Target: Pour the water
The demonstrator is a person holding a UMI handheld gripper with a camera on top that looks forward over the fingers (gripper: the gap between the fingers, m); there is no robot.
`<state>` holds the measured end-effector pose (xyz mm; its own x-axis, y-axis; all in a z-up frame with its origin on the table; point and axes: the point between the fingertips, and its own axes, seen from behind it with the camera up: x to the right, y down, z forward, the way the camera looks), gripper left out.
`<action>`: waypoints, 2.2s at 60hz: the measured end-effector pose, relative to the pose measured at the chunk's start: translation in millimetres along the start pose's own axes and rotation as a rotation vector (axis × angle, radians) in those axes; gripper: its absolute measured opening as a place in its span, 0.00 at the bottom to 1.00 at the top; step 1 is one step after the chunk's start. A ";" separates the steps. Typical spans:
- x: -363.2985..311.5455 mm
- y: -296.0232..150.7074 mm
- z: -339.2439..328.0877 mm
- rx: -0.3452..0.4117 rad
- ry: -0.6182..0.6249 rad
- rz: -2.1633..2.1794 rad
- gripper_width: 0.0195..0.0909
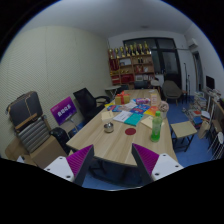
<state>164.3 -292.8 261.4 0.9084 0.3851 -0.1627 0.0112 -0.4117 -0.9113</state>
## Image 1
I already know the black framed glass door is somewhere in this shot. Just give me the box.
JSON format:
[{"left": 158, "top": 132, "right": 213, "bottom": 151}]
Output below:
[{"left": 122, "top": 37, "right": 183, "bottom": 89}]

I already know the white air conditioner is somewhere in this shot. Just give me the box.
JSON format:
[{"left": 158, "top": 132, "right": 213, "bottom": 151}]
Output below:
[{"left": 186, "top": 37, "right": 199, "bottom": 49}]

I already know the white round stool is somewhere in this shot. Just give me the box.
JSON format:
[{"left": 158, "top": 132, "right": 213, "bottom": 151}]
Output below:
[{"left": 209, "top": 131, "right": 224, "bottom": 161}]

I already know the black microphone stand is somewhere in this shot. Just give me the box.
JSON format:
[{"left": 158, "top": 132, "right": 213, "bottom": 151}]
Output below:
[{"left": 183, "top": 62, "right": 191, "bottom": 98}]

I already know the brown cardboard box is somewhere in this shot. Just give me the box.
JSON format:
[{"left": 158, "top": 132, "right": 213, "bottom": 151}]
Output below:
[{"left": 4, "top": 134, "right": 68, "bottom": 169}]

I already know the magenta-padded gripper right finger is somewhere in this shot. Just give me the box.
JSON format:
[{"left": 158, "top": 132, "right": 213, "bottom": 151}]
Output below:
[{"left": 131, "top": 143, "right": 185, "bottom": 186}]

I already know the blue red booklet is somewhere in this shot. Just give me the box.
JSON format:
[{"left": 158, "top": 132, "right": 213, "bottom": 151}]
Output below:
[
  {"left": 129, "top": 103, "right": 151, "bottom": 115},
  {"left": 107, "top": 104, "right": 123, "bottom": 113}
]

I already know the purple sign board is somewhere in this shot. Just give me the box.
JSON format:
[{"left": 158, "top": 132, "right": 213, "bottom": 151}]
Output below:
[{"left": 49, "top": 96, "right": 78, "bottom": 127}]

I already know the dark suitcase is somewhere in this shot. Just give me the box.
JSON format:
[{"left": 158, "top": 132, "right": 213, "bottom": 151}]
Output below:
[{"left": 5, "top": 90, "right": 44, "bottom": 129}]

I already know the white booklet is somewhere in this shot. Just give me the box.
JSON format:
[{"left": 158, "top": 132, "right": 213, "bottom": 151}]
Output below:
[{"left": 112, "top": 110, "right": 134, "bottom": 123}]

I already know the cream book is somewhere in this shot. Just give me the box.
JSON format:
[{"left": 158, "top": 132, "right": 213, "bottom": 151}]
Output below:
[{"left": 100, "top": 109, "right": 115, "bottom": 122}]

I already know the wooden shelf unit with trophies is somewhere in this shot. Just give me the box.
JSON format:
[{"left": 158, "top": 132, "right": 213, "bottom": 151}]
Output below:
[{"left": 107, "top": 41, "right": 156, "bottom": 86}]

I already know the wooden desk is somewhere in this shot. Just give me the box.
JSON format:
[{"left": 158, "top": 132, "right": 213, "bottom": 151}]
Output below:
[{"left": 203, "top": 88, "right": 224, "bottom": 134}]

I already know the black office chair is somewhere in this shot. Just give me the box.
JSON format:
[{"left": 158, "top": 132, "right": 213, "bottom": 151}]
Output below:
[{"left": 72, "top": 87, "right": 111, "bottom": 124}]

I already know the small white side table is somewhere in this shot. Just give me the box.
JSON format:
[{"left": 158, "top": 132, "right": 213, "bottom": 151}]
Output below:
[{"left": 105, "top": 85, "right": 122, "bottom": 99}]

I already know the upright yellow card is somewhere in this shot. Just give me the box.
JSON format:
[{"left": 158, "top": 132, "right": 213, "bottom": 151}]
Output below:
[{"left": 149, "top": 92, "right": 159, "bottom": 108}]

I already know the beige notebook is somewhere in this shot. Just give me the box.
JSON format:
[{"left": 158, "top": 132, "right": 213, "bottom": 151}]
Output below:
[{"left": 140, "top": 115, "right": 165, "bottom": 130}]

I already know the green drink bottle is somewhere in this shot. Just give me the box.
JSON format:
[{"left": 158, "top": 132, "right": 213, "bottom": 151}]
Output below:
[{"left": 150, "top": 110, "right": 164, "bottom": 143}]

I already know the black computer monitor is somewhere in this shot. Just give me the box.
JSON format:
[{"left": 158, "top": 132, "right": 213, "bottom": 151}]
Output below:
[{"left": 205, "top": 75, "right": 216, "bottom": 91}]

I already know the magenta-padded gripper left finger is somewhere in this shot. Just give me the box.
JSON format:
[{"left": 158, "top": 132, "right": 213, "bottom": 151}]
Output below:
[{"left": 43, "top": 144, "right": 95, "bottom": 187}]

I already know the teal book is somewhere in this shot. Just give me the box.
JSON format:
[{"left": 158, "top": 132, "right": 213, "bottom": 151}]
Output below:
[{"left": 124, "top": 113, "right": 144, "bottom": 127}]

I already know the orange book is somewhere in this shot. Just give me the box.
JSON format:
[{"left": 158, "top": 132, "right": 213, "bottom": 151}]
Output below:
[{"left": 143, "top": 105, "right": 160, "bottom": 118}]

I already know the yellow gift box red ribbon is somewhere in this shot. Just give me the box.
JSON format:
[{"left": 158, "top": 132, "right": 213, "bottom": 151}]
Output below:
[{"left": 114, "top": 91, "right": 131, "bottom": 106}]

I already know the small wooden folding table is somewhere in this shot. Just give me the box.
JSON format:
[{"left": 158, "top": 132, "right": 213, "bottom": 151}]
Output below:
[{"left": 170, "top": 120, "right": 198, "bottom": 153}]

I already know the small steel cup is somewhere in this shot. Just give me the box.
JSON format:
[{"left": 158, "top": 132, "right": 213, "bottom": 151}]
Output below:
[{"left": 103, "top": 122, "right": 115, "bottom": 134}]

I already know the flat round red coaster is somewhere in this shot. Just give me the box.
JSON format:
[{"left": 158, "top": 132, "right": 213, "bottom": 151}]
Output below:
[{"left": 124, "top": 127, "right": 137, "bottom": 136}]

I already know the stack of books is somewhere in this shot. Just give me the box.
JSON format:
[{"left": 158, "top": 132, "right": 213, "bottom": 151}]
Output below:
[{"left": 191, "top": 93, "right": 208, "bottom": 113}]

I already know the black trash can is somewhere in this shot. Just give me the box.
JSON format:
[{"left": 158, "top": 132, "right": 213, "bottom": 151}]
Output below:
[{"left": 49, "top": 126, "right": 72, "bottom": 156}]

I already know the pink flower pot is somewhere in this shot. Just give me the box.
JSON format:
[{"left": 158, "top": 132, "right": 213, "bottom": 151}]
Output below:
[{"left": 157, "top": 100, "right": 170, "bottom": 120}]

